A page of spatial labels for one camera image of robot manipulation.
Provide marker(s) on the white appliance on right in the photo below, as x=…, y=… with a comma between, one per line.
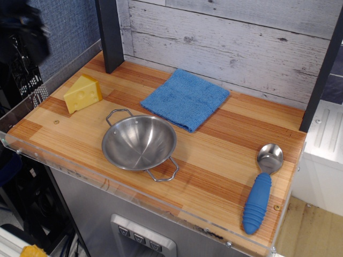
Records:
x=318, y=180

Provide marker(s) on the stainless steel pot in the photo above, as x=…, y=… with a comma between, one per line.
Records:
x=139, y=142

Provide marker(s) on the clear acrylic table guard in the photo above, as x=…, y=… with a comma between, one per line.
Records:
x=201, y=208

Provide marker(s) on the dark right vertical post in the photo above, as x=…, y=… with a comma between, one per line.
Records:
x=323, y=75

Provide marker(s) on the blue handled metal spoon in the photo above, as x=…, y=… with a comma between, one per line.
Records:
x=269, y=159

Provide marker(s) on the dark left vertical post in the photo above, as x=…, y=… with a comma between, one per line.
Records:
x=109, y=26

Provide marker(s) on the blue folded cloth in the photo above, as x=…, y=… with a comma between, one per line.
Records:
x=185, y=100

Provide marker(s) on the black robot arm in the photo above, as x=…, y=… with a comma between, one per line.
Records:
x=20, y=19

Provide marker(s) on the silver button panel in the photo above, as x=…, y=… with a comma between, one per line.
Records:
x=133, y=239

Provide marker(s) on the dark vertical post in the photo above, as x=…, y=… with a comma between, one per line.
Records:
x=109, y=26
x=323, y=75

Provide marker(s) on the yellow cheese wedge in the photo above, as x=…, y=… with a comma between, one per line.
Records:
x=84, y=92

